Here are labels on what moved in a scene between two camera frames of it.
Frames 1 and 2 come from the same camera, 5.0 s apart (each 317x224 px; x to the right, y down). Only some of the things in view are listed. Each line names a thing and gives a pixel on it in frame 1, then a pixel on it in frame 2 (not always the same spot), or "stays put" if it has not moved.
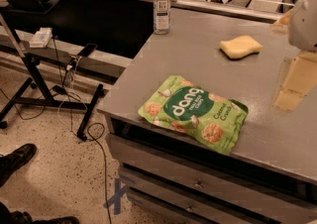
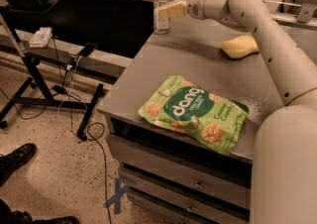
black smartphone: (87, 50) stays put
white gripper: (304, 23) → (195, 4)
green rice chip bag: (208, 118) stays put
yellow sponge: (240, 47) stays put
